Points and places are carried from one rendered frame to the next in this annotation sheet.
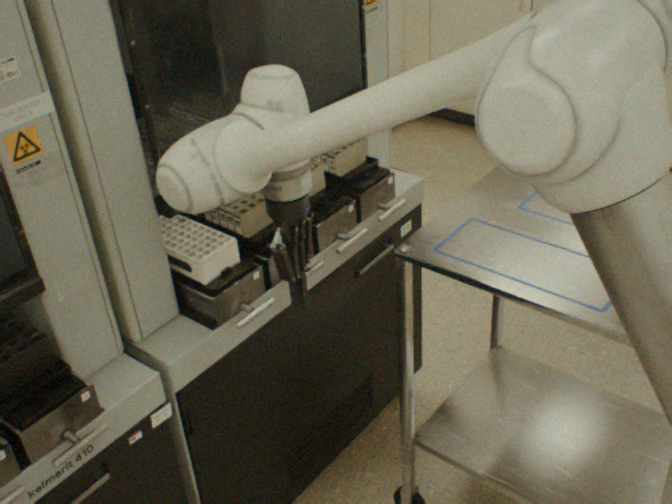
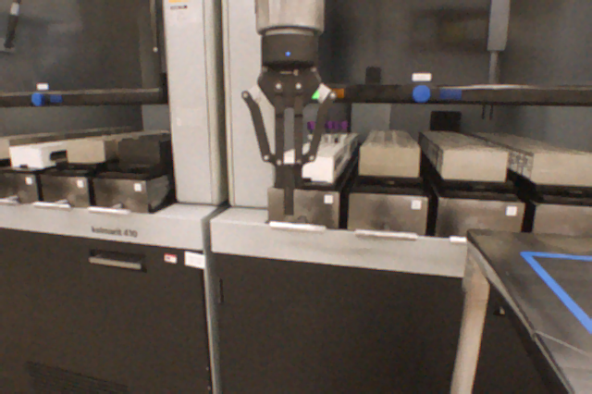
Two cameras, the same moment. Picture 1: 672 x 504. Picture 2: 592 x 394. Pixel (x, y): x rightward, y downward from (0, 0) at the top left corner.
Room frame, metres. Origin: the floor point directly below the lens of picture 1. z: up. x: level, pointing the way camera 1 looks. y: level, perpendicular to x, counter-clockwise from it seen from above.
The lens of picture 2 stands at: (0.91, -0.37, 0.96)
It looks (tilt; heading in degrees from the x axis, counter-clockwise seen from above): 14 degrees down; 64
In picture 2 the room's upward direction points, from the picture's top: straight up
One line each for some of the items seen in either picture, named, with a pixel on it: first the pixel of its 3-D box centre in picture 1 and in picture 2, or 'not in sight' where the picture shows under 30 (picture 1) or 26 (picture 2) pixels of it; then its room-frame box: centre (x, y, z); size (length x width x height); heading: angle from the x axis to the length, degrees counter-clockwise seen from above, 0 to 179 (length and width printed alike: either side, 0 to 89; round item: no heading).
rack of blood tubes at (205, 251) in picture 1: (170, 241); (319, 161); (1.34, 0.35, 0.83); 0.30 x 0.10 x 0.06; 49
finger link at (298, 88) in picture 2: (296, 244); (298, 125); (1.14, 0.08, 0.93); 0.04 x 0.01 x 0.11; 62
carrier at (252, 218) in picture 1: (257, 215); (388, 163); (1.39, 0.17, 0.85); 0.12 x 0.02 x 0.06; 140
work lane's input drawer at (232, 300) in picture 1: (134, 243); (328, 174); (1.43, 0.45, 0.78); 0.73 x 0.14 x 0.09; 49
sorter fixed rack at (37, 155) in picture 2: not in sight; (72, 153); (0.80, 0.81, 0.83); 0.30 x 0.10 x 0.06; 49
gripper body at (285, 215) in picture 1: (289, 214); (289, 73); (1.13, 0.09, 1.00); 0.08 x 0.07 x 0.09; 152
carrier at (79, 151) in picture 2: not in sight; (88, 153); (0.85, 0.63, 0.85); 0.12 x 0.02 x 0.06; 140
